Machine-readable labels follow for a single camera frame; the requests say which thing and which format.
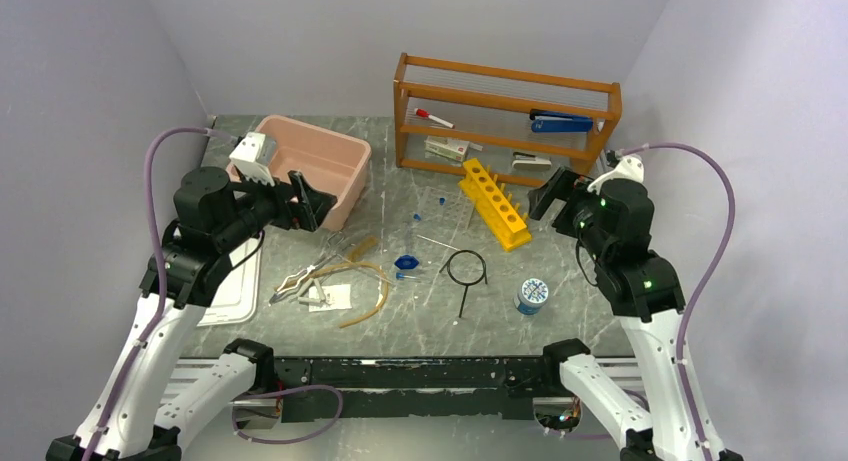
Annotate small white paper packet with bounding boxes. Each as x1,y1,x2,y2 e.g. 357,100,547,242
308,284,352,313

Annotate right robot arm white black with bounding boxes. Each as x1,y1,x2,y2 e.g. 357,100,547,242
529,168,742,460

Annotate orange wooden shelf rack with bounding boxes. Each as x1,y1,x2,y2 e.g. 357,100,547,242
393,53,623,187

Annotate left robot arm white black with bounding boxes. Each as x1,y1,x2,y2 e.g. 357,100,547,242
46,167,336,460

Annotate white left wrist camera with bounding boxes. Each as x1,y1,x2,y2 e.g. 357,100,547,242
229,131,277,186

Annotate blue white round jar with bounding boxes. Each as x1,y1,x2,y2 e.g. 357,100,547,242
514,278,549,315

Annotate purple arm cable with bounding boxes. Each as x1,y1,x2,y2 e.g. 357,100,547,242
79,127,240,461
619,142,737,461

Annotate black metal ring stand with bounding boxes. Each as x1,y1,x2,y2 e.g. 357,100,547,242
438,249,488,319

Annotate white plastic bin lid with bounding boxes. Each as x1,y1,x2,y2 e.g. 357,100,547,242
198,238,261,327

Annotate blue plastic clip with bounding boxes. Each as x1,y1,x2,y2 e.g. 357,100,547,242
394,254,420,270

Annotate red white marker pen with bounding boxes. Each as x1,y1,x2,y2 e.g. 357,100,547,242
414,108,455,129

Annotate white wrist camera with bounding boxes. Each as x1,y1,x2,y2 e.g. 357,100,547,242
229,131,277,186
587,154,645,195

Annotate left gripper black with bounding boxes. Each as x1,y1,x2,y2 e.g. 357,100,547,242
215,164,337,251

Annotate white stapler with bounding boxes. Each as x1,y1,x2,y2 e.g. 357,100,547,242
511,151,552,171

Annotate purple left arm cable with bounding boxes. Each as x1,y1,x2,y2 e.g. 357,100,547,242
79,127,240,461

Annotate white cardboard box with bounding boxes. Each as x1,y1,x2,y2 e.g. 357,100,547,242
424,136,470,163

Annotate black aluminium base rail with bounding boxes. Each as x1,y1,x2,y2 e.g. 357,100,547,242
276,356,571,422

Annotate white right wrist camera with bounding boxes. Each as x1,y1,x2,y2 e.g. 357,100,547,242
587,154,645,195

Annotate blue stapler on shelf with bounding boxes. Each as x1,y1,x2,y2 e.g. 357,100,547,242
529,109,594,133

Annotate metal crucible tongs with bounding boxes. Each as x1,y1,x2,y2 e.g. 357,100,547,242
269,232,346,305

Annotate amber rubber tubing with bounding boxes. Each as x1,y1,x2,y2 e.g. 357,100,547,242
310,235,391,330

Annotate clear plastic tube rack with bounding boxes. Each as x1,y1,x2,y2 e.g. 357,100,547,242
414,186,474,230

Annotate glass stirring rod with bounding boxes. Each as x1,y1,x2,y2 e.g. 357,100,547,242
416,234,460,251

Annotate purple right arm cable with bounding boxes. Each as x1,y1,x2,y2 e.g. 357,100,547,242
619,142,737,461

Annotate pink plastic bin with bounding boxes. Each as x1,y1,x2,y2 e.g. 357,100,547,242
256,115,372,231

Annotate yellow test tube rack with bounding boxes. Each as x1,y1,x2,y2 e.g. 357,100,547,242
458,158,532,252

